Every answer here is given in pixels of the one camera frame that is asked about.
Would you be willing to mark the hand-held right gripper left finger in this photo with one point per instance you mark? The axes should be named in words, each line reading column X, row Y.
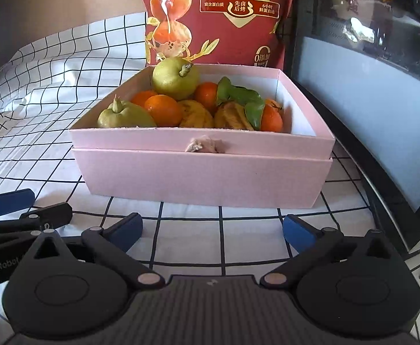
column 125, row 231

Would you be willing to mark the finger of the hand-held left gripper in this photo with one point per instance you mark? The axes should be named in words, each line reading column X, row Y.
column 51, row 214
column 12, row 201

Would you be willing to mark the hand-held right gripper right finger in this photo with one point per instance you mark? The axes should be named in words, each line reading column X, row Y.
column 298, row 233

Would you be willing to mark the pink cardboard box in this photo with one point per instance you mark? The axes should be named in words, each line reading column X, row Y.
column 195, row 176

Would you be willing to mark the large tangerine with leaves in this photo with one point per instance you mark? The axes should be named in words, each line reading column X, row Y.
column 271, row 118

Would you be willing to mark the orange tangerine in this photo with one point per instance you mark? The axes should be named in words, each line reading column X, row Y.
column 140, row 97
column 163, row 110

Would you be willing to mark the tangerine with green leaf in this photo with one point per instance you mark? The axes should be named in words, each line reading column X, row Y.
column 206, row 95

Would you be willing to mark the white black-checked tablecloth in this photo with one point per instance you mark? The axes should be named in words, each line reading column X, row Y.
column 51, row 79

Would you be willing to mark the red snack bag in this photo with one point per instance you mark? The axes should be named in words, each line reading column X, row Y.
column 224, row 36

